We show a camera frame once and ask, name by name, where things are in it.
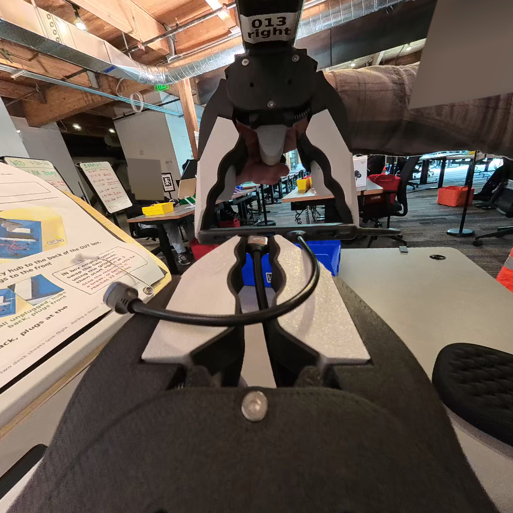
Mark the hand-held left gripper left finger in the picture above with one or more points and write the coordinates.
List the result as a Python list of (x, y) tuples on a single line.
[(192, 321)]

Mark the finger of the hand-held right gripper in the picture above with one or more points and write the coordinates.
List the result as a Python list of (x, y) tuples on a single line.
[(333, 168), (212, 172)]

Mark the blue plastic bin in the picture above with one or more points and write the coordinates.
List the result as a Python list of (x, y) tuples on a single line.
[(325, 255)]

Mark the person's right forearm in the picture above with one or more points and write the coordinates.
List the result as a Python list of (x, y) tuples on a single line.
[(433, 108)]

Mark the red office chair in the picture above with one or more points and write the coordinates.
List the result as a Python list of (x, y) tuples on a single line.
[(385, 188)]

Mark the white cardboard box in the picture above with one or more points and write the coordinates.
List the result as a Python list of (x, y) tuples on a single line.
[(359, 171)]

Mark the wooden work table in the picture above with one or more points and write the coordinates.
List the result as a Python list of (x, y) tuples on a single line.
[(321, 195), (164, 216)]

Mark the wooden column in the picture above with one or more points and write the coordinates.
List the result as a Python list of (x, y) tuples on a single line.
[(188, 112)]

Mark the printed instruction sheet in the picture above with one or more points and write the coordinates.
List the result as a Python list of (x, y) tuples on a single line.
[(56, 272)]

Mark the person's right hand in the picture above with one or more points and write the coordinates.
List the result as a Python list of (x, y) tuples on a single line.
[(264, 164)]

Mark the yellow plastic bin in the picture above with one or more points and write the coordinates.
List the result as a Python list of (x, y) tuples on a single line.
[(158, 209)]

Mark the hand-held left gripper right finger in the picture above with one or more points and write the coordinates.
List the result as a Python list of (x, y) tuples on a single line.
[(321, 321)]

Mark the white easel board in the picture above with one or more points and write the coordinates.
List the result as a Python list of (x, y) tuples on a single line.
[(36, 172), (104, 184)]

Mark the slim black usb hub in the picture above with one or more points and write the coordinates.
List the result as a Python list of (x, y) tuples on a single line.
[(280, 234)]

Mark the instruction sheet on stand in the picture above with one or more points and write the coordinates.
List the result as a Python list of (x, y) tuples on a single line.
[(120, 321)]

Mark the orange plastic bin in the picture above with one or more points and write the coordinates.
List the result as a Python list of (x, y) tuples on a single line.
[(454, 195)]

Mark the red plastic bin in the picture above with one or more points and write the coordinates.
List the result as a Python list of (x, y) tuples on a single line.
[(204, 248)]

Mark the black wrist rest pad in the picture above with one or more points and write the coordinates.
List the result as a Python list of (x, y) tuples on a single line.
[(477, 397)]

